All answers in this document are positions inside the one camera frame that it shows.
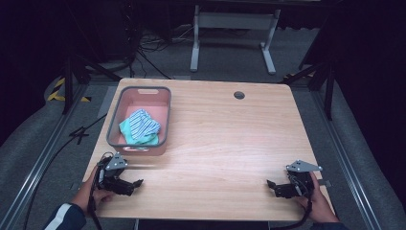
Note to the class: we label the aluminium floor rail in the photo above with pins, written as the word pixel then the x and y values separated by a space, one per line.
pixel 344 153
pixel 35 172

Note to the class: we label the black tripod stand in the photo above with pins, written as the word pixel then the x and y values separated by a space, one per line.
pixel 68 80
pixel 328 86

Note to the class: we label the blue white striped cloth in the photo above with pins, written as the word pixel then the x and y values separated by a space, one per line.
pixel 143 124

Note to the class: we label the person's right hand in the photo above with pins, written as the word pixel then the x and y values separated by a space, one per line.
pixel 320 204

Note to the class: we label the pink basket with grey rim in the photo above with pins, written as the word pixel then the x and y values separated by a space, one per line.
pixel 159 105

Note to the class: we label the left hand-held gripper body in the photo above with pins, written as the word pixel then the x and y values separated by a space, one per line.
pixel 116 183

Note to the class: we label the black tape cross mark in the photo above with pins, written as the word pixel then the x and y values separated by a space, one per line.
pixel 78 134

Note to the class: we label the grey metal stand frame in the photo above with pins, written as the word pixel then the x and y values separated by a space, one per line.
pixel 236 20

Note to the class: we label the person's left hand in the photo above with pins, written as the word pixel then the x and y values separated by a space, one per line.
pixel 83 195

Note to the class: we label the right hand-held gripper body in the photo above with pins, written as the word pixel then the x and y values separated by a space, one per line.
pixel 297 185

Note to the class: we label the mint green cloth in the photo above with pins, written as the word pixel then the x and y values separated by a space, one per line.
pixel 126 131

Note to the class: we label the yellow black hazard tape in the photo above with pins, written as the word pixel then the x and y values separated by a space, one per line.
pixel 59 84

